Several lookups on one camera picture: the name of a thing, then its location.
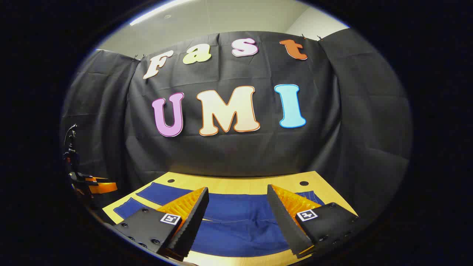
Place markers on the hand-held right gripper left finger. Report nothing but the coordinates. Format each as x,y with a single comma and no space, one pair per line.
195,218

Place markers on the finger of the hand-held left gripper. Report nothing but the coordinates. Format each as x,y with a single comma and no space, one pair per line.
105,187
97,179

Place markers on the black backdrop cloth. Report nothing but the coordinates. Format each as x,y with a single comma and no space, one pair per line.
240,155

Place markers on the blue denim jeans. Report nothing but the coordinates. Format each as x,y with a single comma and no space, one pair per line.
236,221

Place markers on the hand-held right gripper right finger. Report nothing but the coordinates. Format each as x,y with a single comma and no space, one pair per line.
282,221

